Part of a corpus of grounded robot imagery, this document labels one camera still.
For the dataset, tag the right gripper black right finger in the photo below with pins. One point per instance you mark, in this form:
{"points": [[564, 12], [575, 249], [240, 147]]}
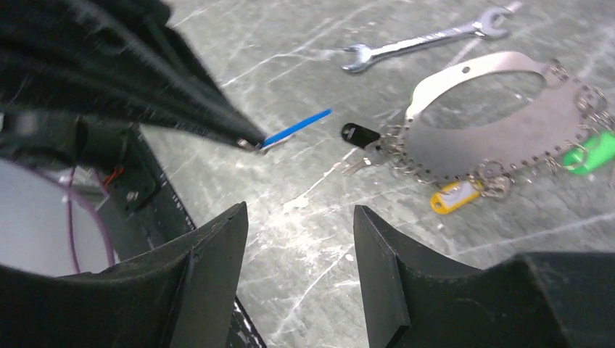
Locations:
{"points": [[414, 296]]}

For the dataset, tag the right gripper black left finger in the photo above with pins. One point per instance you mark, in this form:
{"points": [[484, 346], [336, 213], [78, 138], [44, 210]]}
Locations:
{"points": [[126, 305]]}

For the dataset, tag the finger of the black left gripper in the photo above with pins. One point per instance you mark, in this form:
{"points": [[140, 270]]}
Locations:
{"points": [[114, 60]]}

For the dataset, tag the blue key tag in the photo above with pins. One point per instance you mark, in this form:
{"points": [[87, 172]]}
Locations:
{"points": [[281, 135]]}

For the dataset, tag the steel key holder plate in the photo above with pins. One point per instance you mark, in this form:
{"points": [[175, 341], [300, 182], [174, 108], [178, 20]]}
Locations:
{"points": [[560, 117]]}

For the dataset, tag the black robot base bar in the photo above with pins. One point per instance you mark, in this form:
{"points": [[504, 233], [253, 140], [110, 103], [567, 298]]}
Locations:
{"points": [[144, 215]]}

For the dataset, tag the yellow key tag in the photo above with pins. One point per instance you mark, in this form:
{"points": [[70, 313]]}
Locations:
{"points": [[453, 196]]}

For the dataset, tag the silver key on plate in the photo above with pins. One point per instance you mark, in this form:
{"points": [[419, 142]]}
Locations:
{"points": [[352, 169]]}

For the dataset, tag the black key tag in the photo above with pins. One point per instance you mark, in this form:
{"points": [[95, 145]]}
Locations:
{"points": [[358, 136]]}

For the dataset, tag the green key tag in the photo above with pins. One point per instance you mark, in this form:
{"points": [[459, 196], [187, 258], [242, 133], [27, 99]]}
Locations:
{"points": [[592, 154]]}

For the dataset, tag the small silver wrench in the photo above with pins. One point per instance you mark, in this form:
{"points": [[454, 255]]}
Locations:
{"points": [[484, 27]]}

